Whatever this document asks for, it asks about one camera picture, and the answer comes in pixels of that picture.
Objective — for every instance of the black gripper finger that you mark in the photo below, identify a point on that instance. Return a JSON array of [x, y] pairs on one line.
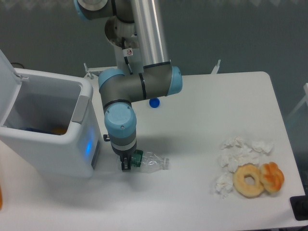
[[125, 162]]

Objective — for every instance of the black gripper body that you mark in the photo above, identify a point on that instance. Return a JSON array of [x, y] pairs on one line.
[[123, 150]]

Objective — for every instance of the clear plastic bottle green label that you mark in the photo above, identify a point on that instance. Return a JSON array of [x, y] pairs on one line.
[[147, 162]]

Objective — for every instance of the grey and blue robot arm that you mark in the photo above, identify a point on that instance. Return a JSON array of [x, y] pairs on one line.
[[143, 72]]

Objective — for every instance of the blue bottle cap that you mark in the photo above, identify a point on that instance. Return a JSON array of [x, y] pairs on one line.
[[154, 103]]

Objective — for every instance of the orange item inside bin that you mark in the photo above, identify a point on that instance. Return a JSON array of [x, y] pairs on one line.
[[58, 131]]

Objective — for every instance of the white trash bin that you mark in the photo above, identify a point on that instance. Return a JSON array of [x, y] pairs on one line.
[[46, 101]]

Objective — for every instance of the crumpled white tissue bottom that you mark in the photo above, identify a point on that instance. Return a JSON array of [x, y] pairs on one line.
[[224, 184]]

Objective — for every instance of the crumpled white tissue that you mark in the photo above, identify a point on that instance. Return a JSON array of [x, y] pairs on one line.
[[224, 184], [234, 159], [240, 142]]

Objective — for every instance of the crumpled white tissue middle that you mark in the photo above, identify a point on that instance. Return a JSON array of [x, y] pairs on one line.
[[234, 159]]

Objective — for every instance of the crumpled white tissue top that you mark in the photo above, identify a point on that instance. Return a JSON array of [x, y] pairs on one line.
[[240, 142]]

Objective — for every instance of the orange object at left edge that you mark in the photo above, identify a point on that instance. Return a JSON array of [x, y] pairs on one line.
[[1, 196]]

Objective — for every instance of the white trash bin lid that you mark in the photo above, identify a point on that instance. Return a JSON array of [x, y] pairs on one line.
[[10, 84]]

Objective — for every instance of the orange glazed twisted bun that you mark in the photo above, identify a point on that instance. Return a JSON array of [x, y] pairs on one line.
[[271, 177]]

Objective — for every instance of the black device at table edge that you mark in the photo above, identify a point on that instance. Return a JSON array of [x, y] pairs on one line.
[[299, 206]]

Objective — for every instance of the white table bracket right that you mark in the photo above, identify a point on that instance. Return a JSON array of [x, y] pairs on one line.
[[216, 67]]

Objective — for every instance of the plain ring donut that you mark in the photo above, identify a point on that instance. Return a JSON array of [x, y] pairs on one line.
[[246, 181]]

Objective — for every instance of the white frame at right edge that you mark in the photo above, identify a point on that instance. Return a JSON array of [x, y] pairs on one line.
[[298, 110]]

